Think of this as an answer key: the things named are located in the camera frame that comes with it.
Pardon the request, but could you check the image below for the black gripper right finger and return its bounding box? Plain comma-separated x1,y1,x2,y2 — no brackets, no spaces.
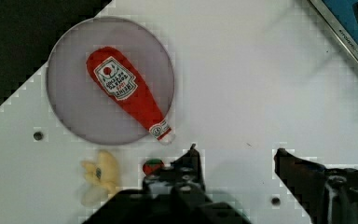
274,148,358,224

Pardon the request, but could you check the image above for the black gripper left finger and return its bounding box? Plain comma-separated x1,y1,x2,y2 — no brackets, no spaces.
82,146,251,224

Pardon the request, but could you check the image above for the red plush ketchup bottle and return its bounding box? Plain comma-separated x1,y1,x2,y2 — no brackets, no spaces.
86,47,175,145

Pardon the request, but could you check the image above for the grey round plate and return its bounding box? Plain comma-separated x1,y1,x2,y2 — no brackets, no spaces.
46,17,174,146

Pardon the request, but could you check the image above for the red toy strawberry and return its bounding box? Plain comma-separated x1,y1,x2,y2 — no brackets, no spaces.
142,159,164,175

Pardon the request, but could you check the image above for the yellow plush banana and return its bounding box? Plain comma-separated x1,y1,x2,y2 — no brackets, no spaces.
80,150,120,207

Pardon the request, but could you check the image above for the silver toaster oven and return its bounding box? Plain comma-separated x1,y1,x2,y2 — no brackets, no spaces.
308,0,358,65

